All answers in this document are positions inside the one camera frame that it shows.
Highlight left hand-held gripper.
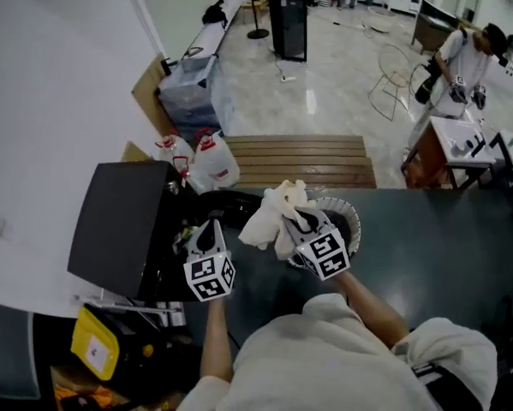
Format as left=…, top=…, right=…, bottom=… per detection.
left=182, top=218, right=236, bottom=303

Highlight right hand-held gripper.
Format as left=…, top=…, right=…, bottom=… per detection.
left=283, top=209, right=351, bottom=282

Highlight white laundry basket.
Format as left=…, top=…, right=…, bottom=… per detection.
left=286, top=197, right=362, bottom=271

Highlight cream cloth clothes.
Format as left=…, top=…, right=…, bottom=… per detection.
left=237, top=179, right=319, bottom=261

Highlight black washing machine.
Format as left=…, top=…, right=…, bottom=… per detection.
left=66, top=160, right=268, bottom=303

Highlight person's left forearm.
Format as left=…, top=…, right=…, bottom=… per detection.
left=200, top=300, right=236, bottom=383

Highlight person's right forearm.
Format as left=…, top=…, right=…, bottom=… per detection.
left=335, top=270, right=411, bottom=350

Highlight wooden slat platform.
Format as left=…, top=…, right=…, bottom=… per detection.
left=224, top=134, right=377, bottom=189

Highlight white folding hand cart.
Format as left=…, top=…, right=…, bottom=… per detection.
left=74, top=293, right=184, bottom=329

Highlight person's cream shirt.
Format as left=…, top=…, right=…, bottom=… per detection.
left=176, top=292, right=499, bottom=411

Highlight plastic wrapped grey cabinet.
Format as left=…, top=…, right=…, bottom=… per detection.
left=158, top=56, right=236, bottom=139

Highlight brown wooden board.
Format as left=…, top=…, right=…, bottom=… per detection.
left=131, top=52, right=180, bottom=139

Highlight wooden table with white top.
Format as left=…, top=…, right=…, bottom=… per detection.
left=401, top=116, right=497, bottom=190

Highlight black glass door fridge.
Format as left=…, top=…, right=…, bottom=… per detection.
left=267, top=0, right=308, bottom=63

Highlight long white low bench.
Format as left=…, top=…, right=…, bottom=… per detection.
left=182, top=6, right=240, bottom=59

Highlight black bag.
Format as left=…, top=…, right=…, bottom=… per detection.
left=201, top=0, right=230, bottom=27

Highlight brown wooden desk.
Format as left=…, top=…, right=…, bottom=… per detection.
left=412, top=0, right=458, bottom=55

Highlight clear water jug red handle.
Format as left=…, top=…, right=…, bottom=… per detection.
left=194, top=128, right=241, bottom=190
left=172, top=156, right=206, bottom=193
left=155, top=134, right=195, bottom=175

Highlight metal wire chair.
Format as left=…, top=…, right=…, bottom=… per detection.
left=368, top=43, right=424, bottom=122

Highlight black pedestal fan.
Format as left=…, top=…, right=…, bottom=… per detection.
left=242, top=0, right=271, bottom=40

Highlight person's black shoulder strap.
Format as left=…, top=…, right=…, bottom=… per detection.
left=409, top=361, right=491, bottom=411

